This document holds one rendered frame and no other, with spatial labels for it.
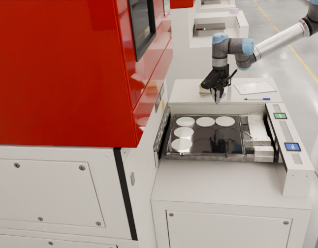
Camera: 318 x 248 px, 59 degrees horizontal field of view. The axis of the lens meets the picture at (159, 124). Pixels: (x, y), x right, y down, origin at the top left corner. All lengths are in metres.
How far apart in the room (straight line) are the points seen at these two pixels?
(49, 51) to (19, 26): 0.08
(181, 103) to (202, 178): 0.51
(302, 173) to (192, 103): 0.71
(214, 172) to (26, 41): 0.93
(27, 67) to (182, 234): 0.94
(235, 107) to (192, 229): 0.70
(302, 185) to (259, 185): 0.17
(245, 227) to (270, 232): 0.10
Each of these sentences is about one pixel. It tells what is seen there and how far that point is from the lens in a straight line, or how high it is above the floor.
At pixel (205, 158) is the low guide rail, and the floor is 0.84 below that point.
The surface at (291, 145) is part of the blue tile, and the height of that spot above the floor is 0.96.
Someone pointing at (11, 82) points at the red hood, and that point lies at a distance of 0.86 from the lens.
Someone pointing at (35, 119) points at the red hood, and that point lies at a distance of 0.88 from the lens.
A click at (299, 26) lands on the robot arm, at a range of 1.57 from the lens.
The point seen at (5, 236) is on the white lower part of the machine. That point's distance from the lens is 1.37.
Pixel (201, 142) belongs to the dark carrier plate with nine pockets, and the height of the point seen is 0.90.
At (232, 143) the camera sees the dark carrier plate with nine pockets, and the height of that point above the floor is 0.90.
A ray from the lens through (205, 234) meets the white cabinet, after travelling 1.34.
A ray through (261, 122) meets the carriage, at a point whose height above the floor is 0.88.
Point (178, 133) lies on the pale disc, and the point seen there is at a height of 0.90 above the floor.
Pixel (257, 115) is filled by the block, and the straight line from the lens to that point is 1.61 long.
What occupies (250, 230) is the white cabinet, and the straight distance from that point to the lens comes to 1.31.
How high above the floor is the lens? 1.68
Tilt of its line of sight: 30 degrees down
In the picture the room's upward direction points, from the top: 6 degrees counter-clockwise
